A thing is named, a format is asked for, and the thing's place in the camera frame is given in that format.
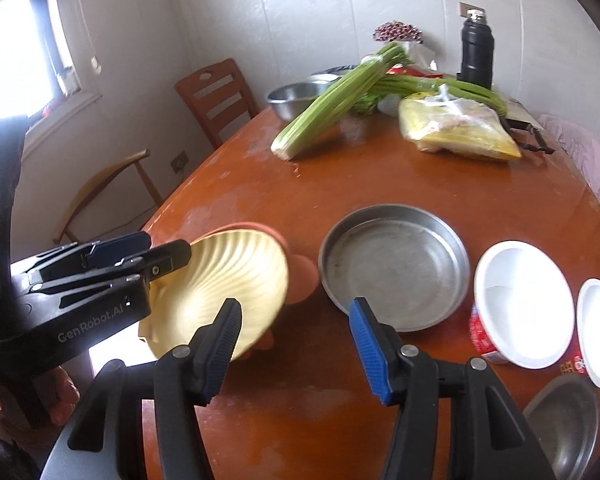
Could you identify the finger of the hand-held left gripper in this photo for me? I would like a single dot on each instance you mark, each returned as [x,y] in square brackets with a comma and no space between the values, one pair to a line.
[155,265]
[115,250]

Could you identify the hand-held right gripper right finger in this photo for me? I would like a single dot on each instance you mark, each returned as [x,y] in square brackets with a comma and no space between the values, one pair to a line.
[367,345]

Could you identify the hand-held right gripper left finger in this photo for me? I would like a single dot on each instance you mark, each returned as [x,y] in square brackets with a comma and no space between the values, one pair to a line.
[220,345]

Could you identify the brown wooden chair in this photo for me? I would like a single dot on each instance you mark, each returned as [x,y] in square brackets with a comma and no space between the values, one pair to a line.
[215,95]

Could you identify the wall power outlet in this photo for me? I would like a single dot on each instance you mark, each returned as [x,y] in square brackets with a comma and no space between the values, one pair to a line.
[467,8]

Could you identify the black thermos flask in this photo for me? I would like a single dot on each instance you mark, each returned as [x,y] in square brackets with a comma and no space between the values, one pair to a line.
[476,55]

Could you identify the steel basin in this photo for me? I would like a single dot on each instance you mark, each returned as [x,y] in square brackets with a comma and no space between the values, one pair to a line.
[295,97]

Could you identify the round metal pan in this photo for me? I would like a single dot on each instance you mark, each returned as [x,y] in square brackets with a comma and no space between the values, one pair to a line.
[395,265]

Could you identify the window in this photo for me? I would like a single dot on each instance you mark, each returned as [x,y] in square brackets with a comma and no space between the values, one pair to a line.
[15,50]

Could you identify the light wooden armchair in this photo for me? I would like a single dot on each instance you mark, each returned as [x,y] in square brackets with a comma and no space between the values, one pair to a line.
[105,180]

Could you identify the person's left hand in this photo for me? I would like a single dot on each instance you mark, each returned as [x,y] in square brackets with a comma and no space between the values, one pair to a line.
[62,395]

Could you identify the small metal bowl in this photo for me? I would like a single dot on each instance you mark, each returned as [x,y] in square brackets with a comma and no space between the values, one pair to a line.
[565,425]

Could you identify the yellow food plastic bag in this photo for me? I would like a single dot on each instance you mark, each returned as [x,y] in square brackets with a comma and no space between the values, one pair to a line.
[460,130]

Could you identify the clear plastic bag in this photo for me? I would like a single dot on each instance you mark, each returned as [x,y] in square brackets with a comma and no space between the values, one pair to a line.
[422,55]

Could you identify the red white floral bundle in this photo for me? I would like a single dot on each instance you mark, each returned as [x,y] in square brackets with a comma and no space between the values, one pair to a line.
[397,31]

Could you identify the red food package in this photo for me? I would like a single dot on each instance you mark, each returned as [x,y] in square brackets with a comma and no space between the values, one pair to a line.
[397,69]

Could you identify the celery bunch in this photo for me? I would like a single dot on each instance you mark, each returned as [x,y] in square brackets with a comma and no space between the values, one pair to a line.
[330,105]
[460,91]

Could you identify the pink clothing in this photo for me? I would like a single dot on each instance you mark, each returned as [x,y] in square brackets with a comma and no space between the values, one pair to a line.
[580,155]

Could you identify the yellow ribbed plate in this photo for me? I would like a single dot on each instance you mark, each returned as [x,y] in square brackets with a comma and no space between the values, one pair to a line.
[230,280]

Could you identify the low wall socket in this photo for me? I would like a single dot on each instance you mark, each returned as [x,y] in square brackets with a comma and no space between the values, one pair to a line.
[179,162]

